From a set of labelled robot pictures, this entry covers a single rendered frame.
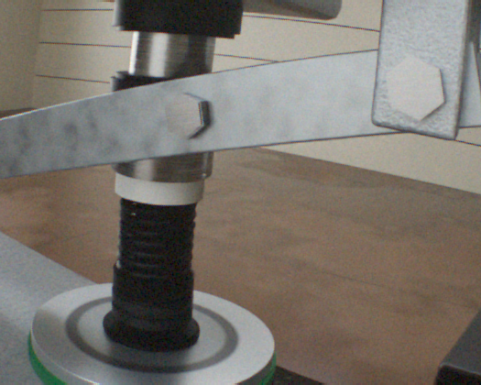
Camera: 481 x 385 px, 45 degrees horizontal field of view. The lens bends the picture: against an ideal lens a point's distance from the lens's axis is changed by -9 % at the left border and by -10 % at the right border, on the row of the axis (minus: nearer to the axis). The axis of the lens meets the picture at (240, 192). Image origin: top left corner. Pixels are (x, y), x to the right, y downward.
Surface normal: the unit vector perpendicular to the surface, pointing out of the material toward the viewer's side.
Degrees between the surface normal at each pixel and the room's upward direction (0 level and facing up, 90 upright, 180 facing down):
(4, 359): 0
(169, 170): 90
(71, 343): 0
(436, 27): 90
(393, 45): 90
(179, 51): 90
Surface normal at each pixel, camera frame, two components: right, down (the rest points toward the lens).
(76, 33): -0.47, 0.16
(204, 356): 0.11, -0.97
